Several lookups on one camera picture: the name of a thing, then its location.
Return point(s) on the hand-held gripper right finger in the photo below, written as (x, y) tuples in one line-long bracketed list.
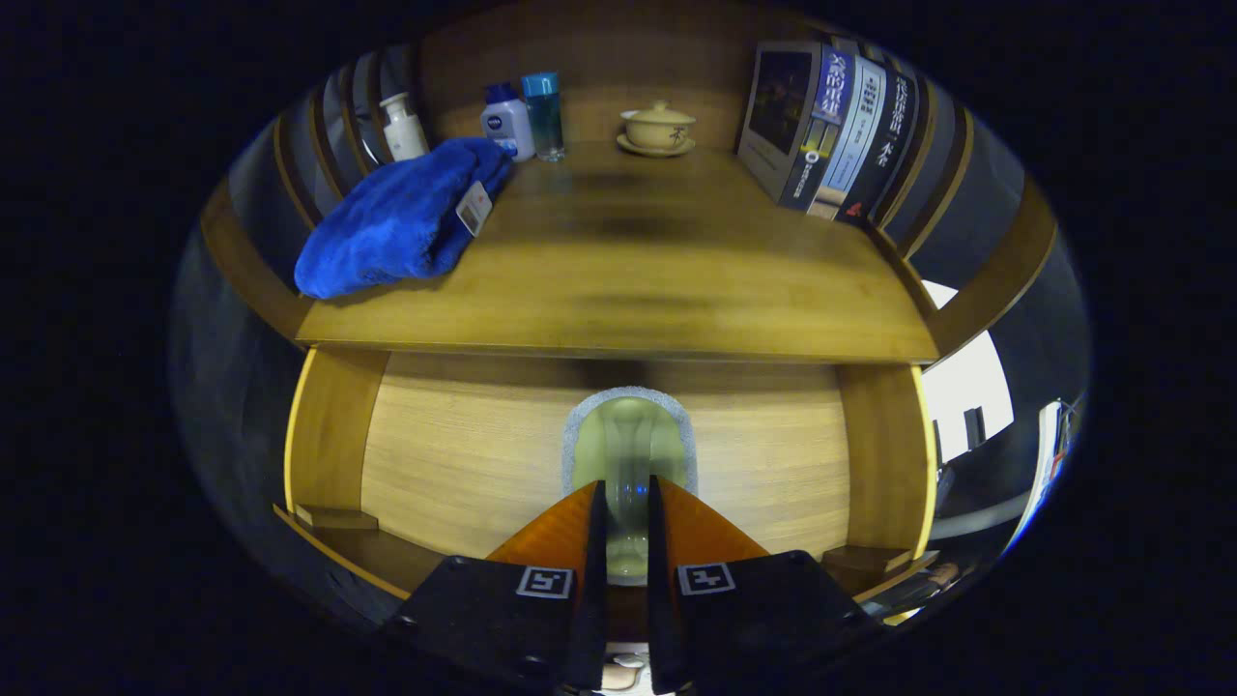
[(657, 580)]

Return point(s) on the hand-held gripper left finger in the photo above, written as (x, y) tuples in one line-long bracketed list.
[(594, 580)]

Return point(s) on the wooden drawer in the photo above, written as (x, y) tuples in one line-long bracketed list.
[(464, 454)]

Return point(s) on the wooden countertop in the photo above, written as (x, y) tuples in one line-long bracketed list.
[(657, 261)]

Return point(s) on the wooden cabinet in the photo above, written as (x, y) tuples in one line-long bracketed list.
[(599, 58)]

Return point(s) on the blue towel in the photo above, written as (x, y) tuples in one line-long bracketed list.
[(387, 222)]

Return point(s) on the beige lidded teacup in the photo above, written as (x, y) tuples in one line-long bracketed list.
[(657, 130)]

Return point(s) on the white bottle blue cap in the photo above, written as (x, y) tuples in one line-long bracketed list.
[(507, 126)]

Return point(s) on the clear bottle teal cap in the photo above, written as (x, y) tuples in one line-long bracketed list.
[(544, 116)]

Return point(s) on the white pump bottle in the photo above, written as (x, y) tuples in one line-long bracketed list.
[(404, 130)]

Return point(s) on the blue spine book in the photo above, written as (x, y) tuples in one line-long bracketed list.
[(778, 106)]

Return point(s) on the white spine book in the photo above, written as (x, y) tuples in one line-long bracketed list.
[(855, 126)]

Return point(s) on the black spine book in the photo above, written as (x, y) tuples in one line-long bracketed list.
[(894, 135)]

